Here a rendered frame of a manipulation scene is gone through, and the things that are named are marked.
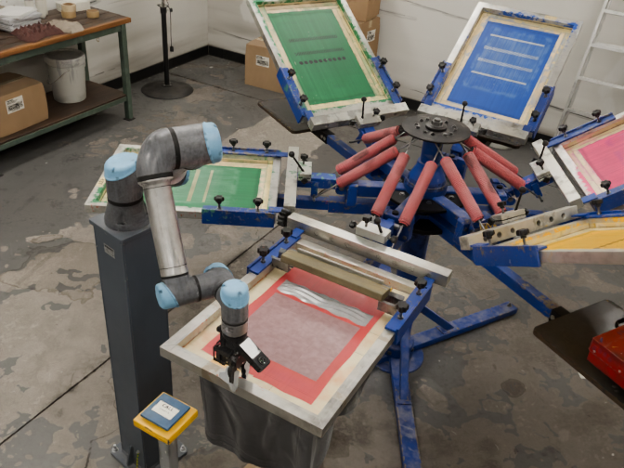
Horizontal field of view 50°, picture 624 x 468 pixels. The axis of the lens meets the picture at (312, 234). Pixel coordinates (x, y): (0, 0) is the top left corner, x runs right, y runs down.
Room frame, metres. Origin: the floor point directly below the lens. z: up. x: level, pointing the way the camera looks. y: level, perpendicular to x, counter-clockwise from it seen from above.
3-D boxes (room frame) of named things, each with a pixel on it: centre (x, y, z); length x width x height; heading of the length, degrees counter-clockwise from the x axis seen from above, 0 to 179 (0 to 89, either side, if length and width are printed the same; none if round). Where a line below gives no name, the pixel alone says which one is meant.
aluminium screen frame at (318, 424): (1.74, 0.00, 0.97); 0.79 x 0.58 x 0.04; 152
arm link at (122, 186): (1.92, 0.63, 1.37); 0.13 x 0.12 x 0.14; 120
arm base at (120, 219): (1.91, 0.63, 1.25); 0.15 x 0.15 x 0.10
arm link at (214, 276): (1.50, 0.26, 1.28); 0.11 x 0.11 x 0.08; 30
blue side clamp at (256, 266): (2.08, 0.13, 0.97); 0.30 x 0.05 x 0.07; 152
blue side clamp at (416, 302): (1.82, -0.36, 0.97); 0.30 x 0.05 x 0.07; 152
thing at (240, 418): (1.48, 0.14, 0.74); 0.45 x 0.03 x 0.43; 62
